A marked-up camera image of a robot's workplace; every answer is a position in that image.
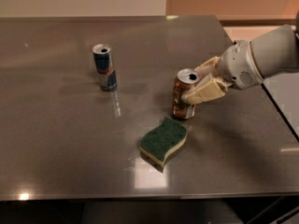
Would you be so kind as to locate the orange soda can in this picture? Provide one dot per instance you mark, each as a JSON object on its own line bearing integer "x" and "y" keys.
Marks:
{"x": 185, "y": 80}

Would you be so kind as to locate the blue silver energy drink can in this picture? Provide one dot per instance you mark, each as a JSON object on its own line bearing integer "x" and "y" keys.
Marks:
{"x": 102, "y": 54}

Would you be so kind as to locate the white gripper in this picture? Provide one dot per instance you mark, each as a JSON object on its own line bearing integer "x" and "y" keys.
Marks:
{"x": 238, "y": 64}

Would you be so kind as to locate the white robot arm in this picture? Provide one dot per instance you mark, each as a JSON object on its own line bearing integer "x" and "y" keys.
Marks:
{"x": 284, "y": 33}

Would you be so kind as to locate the green yellow sponge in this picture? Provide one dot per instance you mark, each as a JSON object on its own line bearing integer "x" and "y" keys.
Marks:
{"x": 161, "y": 142}

